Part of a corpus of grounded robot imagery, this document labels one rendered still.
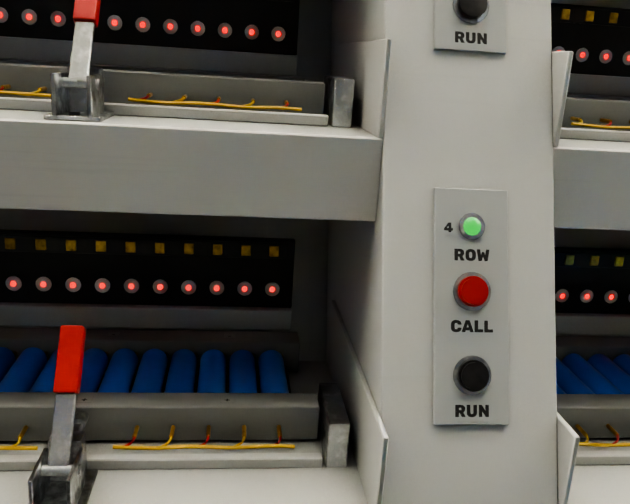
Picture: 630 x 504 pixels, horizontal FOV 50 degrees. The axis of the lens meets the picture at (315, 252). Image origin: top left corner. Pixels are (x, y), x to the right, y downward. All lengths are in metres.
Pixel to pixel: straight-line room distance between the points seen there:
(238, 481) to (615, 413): 0.24
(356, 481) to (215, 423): 0.09
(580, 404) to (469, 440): 0.12
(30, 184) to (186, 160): 0.08
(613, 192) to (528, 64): 0.09
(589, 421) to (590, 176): 0.16
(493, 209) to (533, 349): 0.08
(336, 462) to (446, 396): 0.08
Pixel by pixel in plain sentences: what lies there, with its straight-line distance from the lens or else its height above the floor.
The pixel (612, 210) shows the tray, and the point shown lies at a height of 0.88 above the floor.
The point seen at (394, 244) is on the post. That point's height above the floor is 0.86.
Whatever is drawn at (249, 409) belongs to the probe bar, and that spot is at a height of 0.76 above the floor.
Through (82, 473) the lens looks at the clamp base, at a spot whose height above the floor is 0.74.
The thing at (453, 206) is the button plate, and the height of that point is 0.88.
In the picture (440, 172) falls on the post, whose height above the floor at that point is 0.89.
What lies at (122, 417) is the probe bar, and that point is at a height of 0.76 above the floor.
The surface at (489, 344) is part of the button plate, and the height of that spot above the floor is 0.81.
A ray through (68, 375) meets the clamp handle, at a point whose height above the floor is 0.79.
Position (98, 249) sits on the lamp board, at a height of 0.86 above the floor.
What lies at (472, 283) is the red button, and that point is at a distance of 0.35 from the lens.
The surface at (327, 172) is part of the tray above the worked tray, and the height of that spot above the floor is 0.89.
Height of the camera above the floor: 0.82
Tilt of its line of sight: 5 degrees up
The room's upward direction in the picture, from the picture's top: 1 degrees clockwise
